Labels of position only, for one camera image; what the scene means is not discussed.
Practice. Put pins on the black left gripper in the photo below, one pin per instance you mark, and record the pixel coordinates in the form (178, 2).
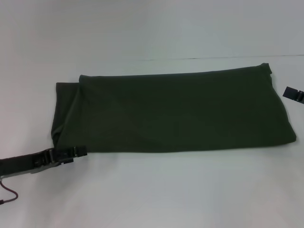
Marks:
(21, 162)

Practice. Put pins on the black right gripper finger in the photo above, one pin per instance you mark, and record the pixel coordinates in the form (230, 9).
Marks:
(293, 93)

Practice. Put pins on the dark green t-shirt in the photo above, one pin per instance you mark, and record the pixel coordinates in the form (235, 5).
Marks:
(175, 109)

